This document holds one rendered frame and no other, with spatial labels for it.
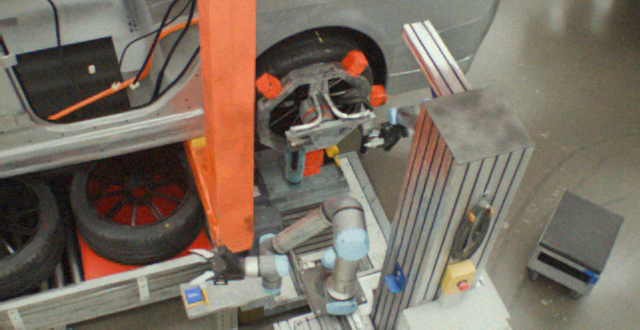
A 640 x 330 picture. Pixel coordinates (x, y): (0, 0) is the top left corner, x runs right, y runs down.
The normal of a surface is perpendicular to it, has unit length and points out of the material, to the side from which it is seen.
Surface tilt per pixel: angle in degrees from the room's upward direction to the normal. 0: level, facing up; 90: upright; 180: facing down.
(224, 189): 90
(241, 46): 90
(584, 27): 0
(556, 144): 0
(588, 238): 0
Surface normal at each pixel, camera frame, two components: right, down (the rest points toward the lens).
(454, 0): 0.33, 0.75
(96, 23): 0.31, 0.25
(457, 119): 0.07, -0.63
